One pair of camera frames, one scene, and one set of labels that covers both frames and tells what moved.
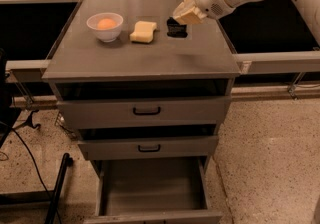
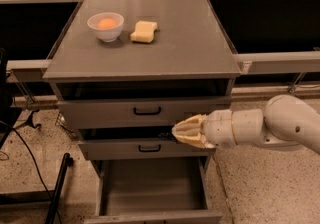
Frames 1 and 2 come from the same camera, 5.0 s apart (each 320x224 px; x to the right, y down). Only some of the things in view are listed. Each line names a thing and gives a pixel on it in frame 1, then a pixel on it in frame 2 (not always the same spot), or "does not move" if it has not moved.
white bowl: (107, 25) does not move
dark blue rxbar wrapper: (175, 29) -> (168, 136)
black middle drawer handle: (149, 150) does not move
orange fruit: (107, 24) does not move
